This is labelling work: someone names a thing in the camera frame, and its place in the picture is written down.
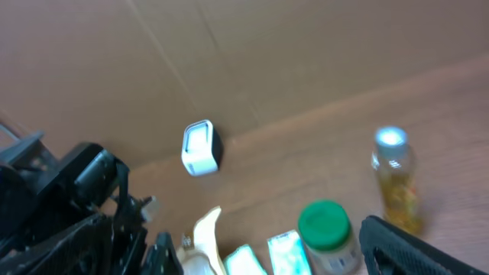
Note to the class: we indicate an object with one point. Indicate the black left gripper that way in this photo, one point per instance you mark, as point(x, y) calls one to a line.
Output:
point(130, 253)

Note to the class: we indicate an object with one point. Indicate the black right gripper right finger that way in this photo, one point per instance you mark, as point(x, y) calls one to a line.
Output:
point(388, 249)

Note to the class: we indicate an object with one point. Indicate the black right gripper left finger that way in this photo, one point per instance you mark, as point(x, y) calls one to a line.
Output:
point(91, 240)

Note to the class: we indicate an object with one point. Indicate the brown snack bag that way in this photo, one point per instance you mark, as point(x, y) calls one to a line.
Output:
point(198, 253)

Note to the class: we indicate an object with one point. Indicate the green lid jar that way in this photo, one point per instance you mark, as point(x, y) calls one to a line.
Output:
point(326, 230)

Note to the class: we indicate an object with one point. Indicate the yellow oil bottle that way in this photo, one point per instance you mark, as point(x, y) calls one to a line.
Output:
point(394, 164)

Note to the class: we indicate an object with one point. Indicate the tissue pack white green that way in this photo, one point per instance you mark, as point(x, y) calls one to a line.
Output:
point(287, 254)

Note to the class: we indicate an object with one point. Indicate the teal snack packet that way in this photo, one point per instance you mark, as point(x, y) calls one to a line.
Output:
point(243, 261)

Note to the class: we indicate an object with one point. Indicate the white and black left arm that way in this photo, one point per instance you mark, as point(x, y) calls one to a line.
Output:
point(75, 215)

